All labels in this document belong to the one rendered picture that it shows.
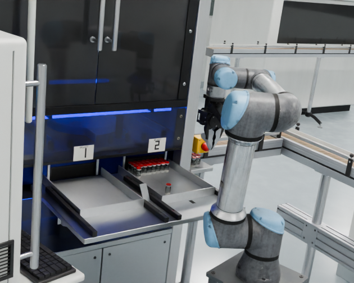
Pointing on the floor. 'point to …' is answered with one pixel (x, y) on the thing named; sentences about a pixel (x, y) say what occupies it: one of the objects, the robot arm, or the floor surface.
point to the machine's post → (184, 158)
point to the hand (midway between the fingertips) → (212, 147)
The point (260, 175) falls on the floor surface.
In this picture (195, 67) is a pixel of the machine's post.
